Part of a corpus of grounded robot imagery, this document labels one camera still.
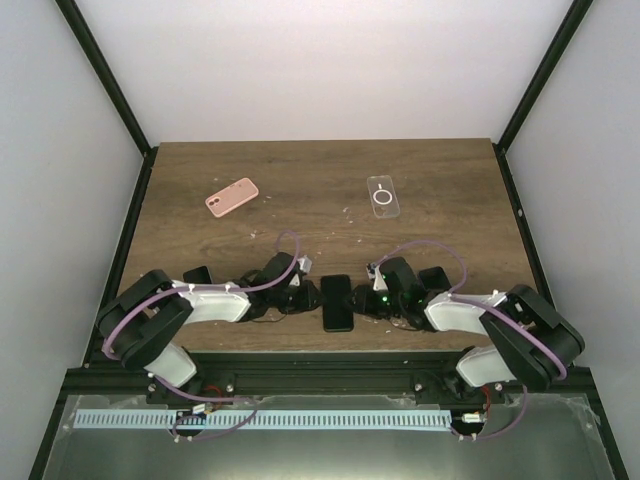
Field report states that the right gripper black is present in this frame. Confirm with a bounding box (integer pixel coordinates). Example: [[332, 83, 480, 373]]
[[340, 285, 405, 321]]

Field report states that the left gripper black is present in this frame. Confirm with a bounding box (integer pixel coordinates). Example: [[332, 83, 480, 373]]
[[270, 281, 327, 316]]

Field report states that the black phone case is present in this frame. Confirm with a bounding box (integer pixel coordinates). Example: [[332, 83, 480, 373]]
[[320, 274, 354, 333]]

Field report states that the black smartphone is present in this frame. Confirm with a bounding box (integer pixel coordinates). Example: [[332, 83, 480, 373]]
[[183, 265, 212, 284]]

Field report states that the clear magsafe phone case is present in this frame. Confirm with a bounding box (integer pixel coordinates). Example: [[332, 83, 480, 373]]
[[367, 175, 400, 219]]

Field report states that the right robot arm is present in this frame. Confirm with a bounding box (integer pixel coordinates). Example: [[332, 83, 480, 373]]
[[346, 257, 585, 403]]

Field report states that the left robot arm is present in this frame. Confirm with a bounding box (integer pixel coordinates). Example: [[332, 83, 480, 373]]
[[96, 252, 322, 404]]

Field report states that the pink phone case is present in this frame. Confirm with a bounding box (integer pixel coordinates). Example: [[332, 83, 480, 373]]
[[205, 178, 259, 218]]

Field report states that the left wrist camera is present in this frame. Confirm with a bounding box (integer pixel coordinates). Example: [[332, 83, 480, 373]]
[[289, 255, 313, 287]]

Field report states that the black aluminium front rail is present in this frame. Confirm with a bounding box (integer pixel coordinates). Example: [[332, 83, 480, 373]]
[[67, 349, 481, 401]]

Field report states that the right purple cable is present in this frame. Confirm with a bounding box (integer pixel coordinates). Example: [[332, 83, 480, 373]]
[[374, 241, 571, 441]]

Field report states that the purple cable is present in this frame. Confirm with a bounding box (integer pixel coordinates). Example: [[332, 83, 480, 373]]
[[374, 241, 571, 441], [101, 230, 301, 444]]

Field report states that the light blue cable duct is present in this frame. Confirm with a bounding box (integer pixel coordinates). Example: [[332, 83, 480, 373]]
[[72, 409, 452, 432]]

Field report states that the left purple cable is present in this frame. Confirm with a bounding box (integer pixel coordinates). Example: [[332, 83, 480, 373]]
[[101, 230, 301, 444]]

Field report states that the right black frame post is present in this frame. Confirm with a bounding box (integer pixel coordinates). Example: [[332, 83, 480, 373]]
[[497, 0, 595, 151]]

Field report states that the black frame post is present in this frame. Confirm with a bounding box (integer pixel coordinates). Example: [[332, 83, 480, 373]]
[[497, 0, 595, 151], [53, 0, 152, 154]]

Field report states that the left black frame post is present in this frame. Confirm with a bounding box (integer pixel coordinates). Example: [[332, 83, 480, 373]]
[[53, 0, 152, 154]]

